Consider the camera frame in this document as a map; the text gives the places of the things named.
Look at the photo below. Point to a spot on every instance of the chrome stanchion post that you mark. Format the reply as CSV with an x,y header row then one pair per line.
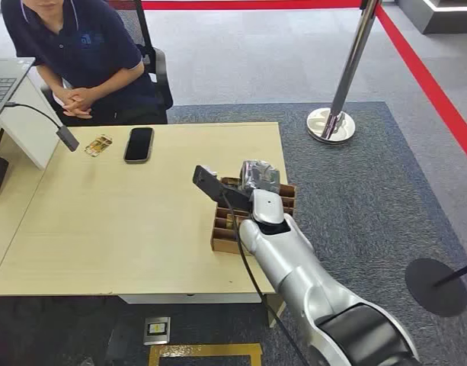
x,y
340,101

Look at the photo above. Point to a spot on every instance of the black office chair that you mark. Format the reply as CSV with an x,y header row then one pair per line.
x,y
156,65

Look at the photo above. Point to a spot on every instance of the dark grey carpet mat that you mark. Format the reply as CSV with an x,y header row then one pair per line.
x,y
370,212

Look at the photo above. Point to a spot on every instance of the brown cardboard compartment box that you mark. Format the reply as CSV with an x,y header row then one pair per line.
x,y
225,227

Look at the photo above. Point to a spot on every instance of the person's left forearm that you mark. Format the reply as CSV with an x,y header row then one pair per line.
x,y
115,83

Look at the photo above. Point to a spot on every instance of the silver floor socket plate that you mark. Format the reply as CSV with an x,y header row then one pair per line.
x,y
156,331

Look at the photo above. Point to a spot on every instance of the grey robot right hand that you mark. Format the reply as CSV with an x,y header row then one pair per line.
x,y
267,204

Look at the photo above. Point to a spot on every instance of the person's right hand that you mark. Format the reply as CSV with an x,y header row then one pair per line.
x,y
67,108

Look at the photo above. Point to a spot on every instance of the person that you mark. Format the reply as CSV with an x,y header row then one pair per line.
x,y
88,45

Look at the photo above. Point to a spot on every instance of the black round stand base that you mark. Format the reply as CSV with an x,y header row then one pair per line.
x,y
435,287

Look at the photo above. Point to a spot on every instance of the person's right forearm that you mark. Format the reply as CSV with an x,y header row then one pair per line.
x,y
49,82

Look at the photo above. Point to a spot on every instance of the yellow floor tape frame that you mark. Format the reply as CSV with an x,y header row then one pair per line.
x,y
204,349

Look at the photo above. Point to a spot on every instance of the black smartphone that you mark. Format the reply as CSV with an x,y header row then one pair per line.
x,y
139,144

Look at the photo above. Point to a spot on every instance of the grey display platform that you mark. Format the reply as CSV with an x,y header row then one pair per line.
x,y
438,15

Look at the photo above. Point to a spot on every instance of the person's left hand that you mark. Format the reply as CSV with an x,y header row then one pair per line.
x,y
80,95

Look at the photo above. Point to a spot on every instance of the white table frame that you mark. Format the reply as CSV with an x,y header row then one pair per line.
x,y
191,298

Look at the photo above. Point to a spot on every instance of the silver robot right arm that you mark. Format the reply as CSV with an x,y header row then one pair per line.
x,y
313,288

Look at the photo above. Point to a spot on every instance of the grey laptop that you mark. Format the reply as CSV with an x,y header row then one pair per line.
x,y
4,83

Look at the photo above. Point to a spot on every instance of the red barrier belt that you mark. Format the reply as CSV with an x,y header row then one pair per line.
x,y
431,88
248,4

